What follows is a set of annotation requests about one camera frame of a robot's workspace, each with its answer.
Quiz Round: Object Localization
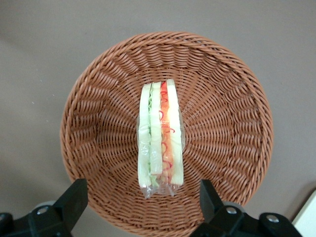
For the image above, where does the large brown wicker basket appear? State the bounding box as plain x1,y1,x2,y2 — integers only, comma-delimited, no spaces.
59,31,274,236

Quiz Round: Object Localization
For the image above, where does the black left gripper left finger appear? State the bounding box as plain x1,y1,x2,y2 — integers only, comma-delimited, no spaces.
0,179,89,237

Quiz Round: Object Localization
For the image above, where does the cream plastic tray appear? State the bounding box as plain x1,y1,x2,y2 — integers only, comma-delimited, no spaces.
291,189,316,237

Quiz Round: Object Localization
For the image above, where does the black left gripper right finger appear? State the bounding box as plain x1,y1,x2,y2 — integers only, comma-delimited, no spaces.
191,179,306,237

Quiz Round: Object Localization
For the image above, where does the triangle sandwich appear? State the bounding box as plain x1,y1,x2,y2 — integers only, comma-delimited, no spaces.
136,79,185,199

